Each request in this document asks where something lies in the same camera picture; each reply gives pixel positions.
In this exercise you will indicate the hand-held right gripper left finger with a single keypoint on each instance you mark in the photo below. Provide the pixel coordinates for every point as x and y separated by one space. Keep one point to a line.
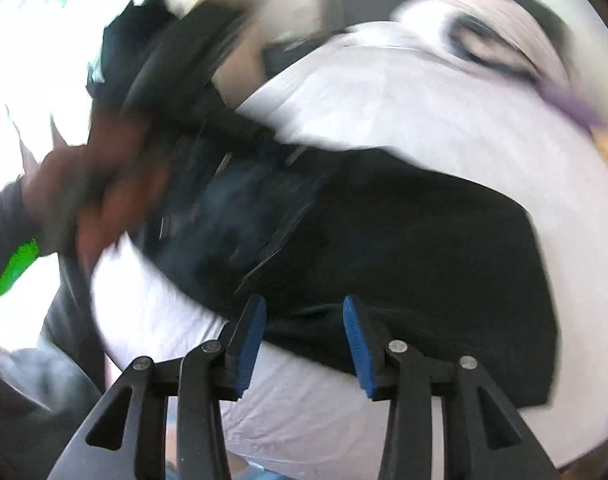
246 345

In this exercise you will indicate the black denim pants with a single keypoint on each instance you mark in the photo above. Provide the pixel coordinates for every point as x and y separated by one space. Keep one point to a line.
409 260

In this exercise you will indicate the person's left hand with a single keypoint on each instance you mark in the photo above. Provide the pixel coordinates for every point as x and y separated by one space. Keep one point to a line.
118 200

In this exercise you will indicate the black hanging coat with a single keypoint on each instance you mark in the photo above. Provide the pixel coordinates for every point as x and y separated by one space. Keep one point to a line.
118 45

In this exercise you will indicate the purple cushion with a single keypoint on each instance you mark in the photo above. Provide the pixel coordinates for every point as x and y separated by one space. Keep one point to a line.
569 102

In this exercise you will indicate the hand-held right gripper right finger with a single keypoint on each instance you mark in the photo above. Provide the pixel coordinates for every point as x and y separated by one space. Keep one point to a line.
359 350

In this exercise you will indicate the rolled white duvet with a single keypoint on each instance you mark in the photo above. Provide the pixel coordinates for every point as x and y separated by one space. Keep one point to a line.
514 25

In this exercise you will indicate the grey nightstand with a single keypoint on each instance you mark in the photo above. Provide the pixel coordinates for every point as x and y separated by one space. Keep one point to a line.
284 60

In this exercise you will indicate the bed with white sheet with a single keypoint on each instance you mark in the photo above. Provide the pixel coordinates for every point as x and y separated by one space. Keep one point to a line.
409 100

